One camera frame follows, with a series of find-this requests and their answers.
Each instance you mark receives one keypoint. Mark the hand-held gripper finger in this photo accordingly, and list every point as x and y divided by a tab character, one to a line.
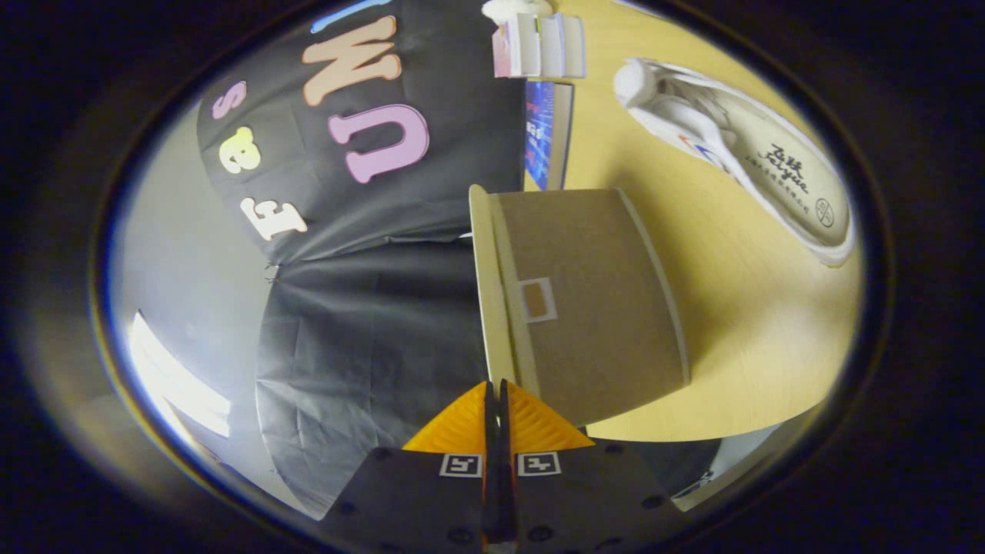
489	431
505	431

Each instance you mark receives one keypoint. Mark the brown cardboard storage box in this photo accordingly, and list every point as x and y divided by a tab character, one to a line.
592	308

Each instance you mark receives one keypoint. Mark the white canvas shoe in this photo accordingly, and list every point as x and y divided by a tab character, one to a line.
800	192

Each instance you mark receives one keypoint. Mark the black backdrop cloth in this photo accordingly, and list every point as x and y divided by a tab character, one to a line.
369	323

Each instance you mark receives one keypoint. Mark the blue cover book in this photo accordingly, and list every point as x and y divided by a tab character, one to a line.
540	135

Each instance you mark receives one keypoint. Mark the pink cover book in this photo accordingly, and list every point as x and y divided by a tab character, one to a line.
502	50

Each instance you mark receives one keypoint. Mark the white paperback book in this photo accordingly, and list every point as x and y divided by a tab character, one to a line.
537	46

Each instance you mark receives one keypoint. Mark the white fluffy ball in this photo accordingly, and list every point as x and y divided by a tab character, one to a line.
514	8

